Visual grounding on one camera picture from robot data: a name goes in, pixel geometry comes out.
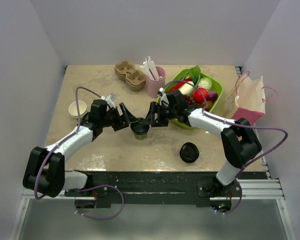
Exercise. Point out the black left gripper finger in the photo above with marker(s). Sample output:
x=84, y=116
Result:
x=121, y=125
x=128, y=117

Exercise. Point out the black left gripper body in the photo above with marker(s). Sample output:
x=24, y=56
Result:
x=112, y=118

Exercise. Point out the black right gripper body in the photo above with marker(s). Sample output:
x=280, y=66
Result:
x=172, y=112

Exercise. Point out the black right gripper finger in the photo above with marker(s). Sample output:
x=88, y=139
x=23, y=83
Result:
x=154, y=123
x=151, y=116

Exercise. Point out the black coffee cup lid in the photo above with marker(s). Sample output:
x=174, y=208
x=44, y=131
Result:
x=138, y=128

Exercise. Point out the green paper coffee cup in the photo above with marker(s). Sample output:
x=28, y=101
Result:
x=140, y=136

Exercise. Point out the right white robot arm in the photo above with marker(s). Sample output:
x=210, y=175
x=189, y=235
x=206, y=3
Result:
x=240, y=143

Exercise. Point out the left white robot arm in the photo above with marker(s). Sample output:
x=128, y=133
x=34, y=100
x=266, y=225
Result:
x=45, y=172

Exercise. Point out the purple grape bunch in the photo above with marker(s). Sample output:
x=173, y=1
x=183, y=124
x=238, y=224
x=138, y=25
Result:
x=190, y=101

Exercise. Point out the pink straw holder cup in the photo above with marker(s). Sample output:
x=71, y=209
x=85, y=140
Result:
x=153, y=86

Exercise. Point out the white radish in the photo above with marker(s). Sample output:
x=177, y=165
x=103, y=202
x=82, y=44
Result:
x=187, y=88

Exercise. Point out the red chili pepper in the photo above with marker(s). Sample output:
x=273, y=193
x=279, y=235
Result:
x=180, y=84

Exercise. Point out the red apple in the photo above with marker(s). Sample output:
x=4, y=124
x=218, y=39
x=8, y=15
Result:
x=200, y=95

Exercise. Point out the stack of cardboard cup carriers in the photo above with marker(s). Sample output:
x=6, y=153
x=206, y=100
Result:
x=134, y=78

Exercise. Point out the long green beans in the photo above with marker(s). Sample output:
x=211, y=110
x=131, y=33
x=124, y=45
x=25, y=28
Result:
x=167, y=91

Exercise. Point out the purple onion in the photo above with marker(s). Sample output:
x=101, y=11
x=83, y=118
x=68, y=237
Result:
x=212, y=96

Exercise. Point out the green cabbage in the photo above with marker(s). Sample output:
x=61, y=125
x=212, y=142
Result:
x=205, y=83

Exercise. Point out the green leafy herb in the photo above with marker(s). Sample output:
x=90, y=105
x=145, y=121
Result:
x=195, y=74

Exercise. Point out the white wrapped straws bundle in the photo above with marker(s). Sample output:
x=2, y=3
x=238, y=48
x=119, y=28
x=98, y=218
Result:
x=150, y=69

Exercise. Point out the green plastic tray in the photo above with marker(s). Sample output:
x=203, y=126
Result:
x=215, y=87

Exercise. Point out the pink paper gift bag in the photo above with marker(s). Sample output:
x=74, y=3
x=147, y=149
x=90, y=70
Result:
x=247, y=99

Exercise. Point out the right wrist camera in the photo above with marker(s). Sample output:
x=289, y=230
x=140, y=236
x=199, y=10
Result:
x=162, y=96

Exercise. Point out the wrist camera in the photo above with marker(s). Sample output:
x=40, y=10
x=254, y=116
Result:
x=162, y=96
x=110, y=99

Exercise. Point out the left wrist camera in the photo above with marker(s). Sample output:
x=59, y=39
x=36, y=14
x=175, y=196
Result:
x=110, y=99

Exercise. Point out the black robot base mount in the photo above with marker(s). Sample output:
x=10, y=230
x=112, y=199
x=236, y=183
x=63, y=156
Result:
x=155, y=188

